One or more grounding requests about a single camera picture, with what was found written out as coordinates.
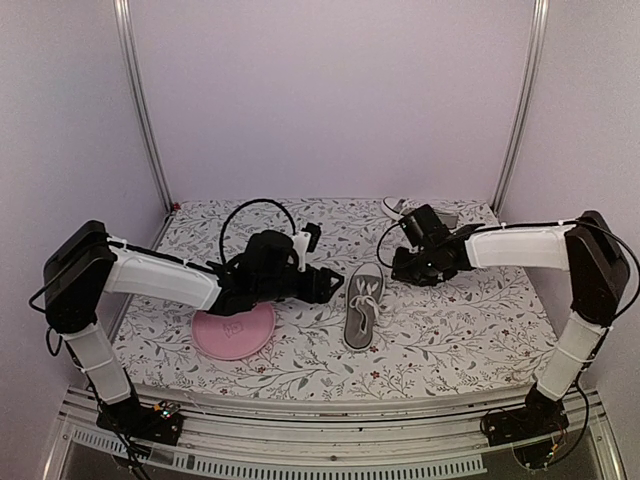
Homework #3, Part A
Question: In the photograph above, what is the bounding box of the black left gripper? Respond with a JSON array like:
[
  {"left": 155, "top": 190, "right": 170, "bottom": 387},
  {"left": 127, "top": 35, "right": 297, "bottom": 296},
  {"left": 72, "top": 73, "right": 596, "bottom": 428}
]
[{"left": 255, "top": 264, "right": 346, "bottom": 305}]

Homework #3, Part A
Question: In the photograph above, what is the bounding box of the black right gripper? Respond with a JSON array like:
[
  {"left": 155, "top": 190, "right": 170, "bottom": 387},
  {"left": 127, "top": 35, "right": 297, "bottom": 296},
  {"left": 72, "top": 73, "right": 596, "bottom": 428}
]
[{"left": 390, "top": 246, "right": 438, "bottom": 287}]

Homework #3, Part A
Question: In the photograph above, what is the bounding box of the grey sneaker with red sole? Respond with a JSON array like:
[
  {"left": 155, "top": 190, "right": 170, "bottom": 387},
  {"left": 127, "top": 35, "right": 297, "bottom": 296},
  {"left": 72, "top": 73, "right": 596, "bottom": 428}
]
[{"left": 343, "top": 263, "right": 385, "bottom": 351}]

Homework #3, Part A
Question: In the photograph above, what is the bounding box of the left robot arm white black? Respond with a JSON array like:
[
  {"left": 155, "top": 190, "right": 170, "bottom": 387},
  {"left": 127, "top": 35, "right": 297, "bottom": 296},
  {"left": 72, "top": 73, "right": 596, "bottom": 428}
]
[{"left": 38, "top": 220, "right": 344, "bottom": 446}]

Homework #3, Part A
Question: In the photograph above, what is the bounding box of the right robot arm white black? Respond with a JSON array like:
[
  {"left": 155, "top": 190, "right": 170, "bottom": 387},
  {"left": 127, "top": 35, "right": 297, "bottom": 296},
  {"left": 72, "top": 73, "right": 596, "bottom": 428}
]
[{"left": 389, "top": 205, "right": 639, "bottom": 446}]

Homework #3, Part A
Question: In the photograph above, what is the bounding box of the floral patterned table mat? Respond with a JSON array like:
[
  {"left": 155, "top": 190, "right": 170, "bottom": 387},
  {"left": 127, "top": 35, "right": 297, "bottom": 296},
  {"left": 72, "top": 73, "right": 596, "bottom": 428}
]
[{"left": 114, "top": 198, "right": 556, "bottom": 401}]

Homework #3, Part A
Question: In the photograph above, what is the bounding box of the pink plastic plate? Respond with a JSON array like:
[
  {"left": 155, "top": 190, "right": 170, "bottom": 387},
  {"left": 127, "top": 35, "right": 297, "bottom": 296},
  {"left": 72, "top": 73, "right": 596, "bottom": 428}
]
[{"left": 191, "top": 303, "right": 276, "bottom": 361}]

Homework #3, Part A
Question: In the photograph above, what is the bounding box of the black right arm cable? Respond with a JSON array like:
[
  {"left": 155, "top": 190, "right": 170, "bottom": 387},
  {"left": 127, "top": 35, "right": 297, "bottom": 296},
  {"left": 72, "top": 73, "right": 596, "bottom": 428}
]
[{"left": 376, "top": 218, "right": 403, "bottom": 271}]

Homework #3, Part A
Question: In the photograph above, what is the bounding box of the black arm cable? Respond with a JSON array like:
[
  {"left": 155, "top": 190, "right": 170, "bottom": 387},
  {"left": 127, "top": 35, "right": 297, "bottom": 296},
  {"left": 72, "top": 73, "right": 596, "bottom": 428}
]
[
  {"left": 376, "top": 218, "right": 403, "bottom": 271},
  {"left": 220, "top": 198, "right": 299, "bottom": 263}
]

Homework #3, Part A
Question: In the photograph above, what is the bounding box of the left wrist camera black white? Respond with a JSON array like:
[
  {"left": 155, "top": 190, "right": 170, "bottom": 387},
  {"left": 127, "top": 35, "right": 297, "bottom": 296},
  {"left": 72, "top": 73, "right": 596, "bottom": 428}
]
[{"left": 292, "top": 222, "right": 321, "bottom": 273}]

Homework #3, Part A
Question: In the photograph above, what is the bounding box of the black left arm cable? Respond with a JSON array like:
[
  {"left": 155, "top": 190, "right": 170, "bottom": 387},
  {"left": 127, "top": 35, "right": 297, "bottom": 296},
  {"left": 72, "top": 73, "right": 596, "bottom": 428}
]
[{"left": 220, "top": 198, "right": 299, "bottom": 263}]

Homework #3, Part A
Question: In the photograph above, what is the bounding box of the aluminium front rail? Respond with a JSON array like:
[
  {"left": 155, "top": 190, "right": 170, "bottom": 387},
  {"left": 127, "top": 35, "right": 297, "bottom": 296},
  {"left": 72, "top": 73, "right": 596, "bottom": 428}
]
[{"left": 40, "top": 388, "right": 629, "bottom": 480}]

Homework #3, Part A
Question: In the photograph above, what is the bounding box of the right aluminium frame post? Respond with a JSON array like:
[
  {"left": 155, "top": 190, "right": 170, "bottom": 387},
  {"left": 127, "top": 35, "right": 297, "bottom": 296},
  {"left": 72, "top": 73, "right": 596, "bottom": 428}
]
[{"left": 491, "top": 0, "right": 550, "bottom": 216}]

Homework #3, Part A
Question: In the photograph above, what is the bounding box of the aluminium frame post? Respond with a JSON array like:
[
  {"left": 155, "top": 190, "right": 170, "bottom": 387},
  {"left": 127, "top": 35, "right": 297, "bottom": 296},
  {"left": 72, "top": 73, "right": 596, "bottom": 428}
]
[
  {"left": 491, "top": 0, "right": 550, "bottom": 216},
  {"left": 113, "top": 0, "right": 174, "bottom": 215}
]

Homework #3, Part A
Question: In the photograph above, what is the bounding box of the left aluminium frame post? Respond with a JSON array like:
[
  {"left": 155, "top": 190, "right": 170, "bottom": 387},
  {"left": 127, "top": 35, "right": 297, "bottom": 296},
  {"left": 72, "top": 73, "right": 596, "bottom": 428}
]
[{"left": 113, "top": 0, "right": 174, "bottom": 215}]

